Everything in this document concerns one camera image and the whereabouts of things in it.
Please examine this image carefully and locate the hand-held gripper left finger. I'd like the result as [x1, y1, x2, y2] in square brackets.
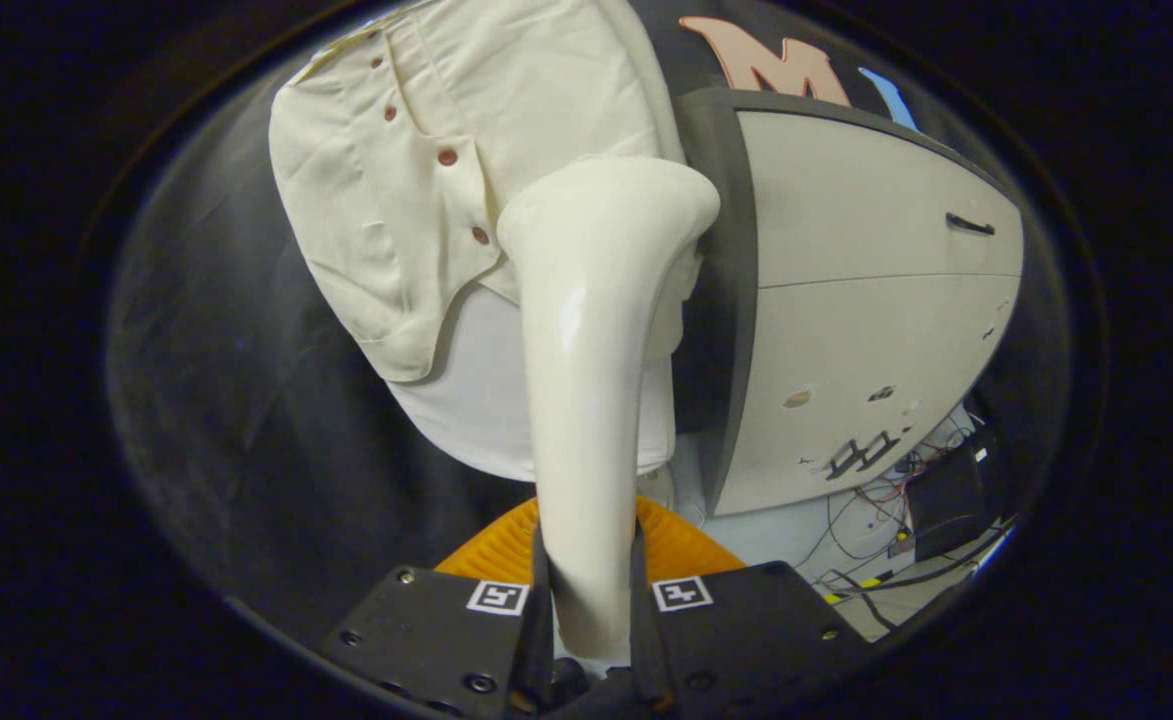
[311, 500, 555, 720]

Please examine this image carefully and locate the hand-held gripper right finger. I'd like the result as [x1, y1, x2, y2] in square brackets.
[629, 498, 872, 720]

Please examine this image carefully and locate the white garment steamer head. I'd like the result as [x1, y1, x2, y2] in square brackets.
[496, 157, 722, 661]

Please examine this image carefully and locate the cream button-up shirt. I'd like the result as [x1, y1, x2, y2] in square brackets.
[268, 0, 692, 383]

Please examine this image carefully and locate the white padded ironing form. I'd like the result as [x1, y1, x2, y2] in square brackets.
[386, 280, 677, 483]

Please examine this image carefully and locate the black electronics box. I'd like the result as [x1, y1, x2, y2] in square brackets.
[906, 430, 1007, 561]

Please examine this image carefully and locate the white cabinet with grey top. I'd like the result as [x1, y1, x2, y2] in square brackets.
[676, 88, 1027, 518]

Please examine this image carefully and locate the tangle of thin cables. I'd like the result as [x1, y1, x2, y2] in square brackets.
[816, 420, 1012, 626]

